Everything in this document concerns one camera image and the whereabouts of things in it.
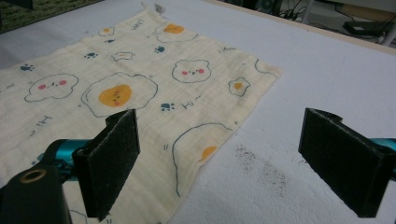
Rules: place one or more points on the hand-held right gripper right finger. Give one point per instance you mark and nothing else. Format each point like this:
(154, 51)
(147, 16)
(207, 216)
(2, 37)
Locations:
(339, 161)

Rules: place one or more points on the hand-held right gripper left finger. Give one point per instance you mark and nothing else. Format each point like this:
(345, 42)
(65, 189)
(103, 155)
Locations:
(112, 161)

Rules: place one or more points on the cream cartoon print cloth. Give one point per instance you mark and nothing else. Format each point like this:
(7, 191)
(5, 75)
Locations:
(130, 74)

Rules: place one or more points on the green woven basket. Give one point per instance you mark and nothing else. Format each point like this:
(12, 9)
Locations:
(37, 12)

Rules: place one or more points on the white grid mat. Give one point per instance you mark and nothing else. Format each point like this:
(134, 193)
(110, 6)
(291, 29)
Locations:
(311, 77)

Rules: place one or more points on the white desk leg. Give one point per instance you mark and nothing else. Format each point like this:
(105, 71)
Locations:
(307, 11)
(389, 35)

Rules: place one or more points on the flat black device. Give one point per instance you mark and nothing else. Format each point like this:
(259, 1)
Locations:
(365, 28)

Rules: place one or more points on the large cardboard box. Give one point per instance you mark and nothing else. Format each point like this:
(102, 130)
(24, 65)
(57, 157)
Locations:
(367, 11)

